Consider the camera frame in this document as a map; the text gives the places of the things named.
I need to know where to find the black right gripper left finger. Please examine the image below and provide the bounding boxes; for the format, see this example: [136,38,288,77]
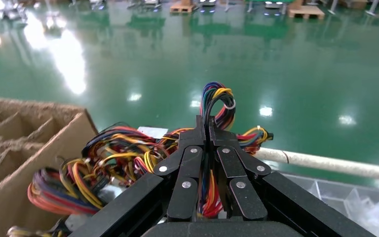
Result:
[152,115,207,221]

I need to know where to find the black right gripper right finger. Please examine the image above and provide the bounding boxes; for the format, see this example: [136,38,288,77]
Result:
[208,116,272,221]

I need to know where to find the silver power supply colourful wires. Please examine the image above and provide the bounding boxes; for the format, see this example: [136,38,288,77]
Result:
[27,159,112,217]
[196,81,236,219]
[8,225,63,237]
[236,125,274,155]
[81,122,195,179]

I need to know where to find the silver metal power supply casing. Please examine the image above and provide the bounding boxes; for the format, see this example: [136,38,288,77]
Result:
[137,126,170,140]

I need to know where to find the clear plastic compartment tray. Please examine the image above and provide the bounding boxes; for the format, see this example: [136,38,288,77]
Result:
[279,172,379,237]

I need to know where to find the crumpled clear plastic film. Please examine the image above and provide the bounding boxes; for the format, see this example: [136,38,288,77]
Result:
[346,196,379,237]

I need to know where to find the brown cardboard box with dividers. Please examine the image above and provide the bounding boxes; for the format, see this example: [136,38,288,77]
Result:
[0,97,99,237]

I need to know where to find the wooden pallet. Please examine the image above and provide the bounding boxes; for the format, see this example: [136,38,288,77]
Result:
[287,3,326,20]
[170,0,198,14]

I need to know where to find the long white padded rail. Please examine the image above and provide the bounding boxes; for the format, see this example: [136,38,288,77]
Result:
[255,147,379,182]

